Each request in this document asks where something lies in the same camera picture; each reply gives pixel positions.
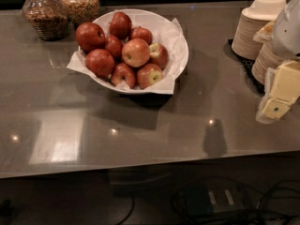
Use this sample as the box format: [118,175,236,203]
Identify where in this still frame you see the red green apple front right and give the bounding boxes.
[137,64,163,89]

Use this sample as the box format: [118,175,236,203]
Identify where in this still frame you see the black cables on floor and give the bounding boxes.
[115,175,300,225]

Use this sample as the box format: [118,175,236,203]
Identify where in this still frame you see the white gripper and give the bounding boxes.
[253,0,300,124]

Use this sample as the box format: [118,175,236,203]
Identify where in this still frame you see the red apple front middle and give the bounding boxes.
[111,63,136,89]

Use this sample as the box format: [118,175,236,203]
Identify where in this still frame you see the black power adapter box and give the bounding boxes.
[183,183,252,218]

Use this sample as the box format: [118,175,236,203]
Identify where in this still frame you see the red apple top right small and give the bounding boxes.
[129,26,153,45]

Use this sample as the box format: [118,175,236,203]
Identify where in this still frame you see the glass jar with cereal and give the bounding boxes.
[62,0,100,26]

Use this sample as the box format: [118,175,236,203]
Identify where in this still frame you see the near stack of paper bowls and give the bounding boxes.
[251,42,283,84]

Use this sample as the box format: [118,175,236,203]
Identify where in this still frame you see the white bowl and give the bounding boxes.
[77,8,189,96]

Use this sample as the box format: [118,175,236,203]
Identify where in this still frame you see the red green apple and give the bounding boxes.
[137,64,163,89]
[149,43,169,69]

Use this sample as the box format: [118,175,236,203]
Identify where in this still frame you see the glass jar with granola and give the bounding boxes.
[22,0,68,41]

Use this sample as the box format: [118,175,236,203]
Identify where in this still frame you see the red apple far left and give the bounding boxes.
[76,22,105,53]

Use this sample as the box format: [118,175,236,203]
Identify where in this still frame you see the red apple front left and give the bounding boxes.
[85,49,115,78]

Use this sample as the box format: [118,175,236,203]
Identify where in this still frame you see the pale red apple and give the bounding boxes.
[122,38,150,68]

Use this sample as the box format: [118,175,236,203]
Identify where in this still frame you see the far stack of paper bowls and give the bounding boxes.
[232,0,286,60]

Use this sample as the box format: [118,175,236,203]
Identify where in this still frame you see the stack of paper bowls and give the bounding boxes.
[251,42,283,84]
[232,0,286,60]

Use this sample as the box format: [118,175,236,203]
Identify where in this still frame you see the black mat under stacks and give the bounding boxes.
[231,49,264,96]

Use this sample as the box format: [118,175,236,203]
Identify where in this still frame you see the red apple middle small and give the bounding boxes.
[105,35,123,60]

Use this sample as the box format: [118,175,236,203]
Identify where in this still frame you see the red apple small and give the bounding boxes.
[105,35,123,60]
[129,26,153,45]

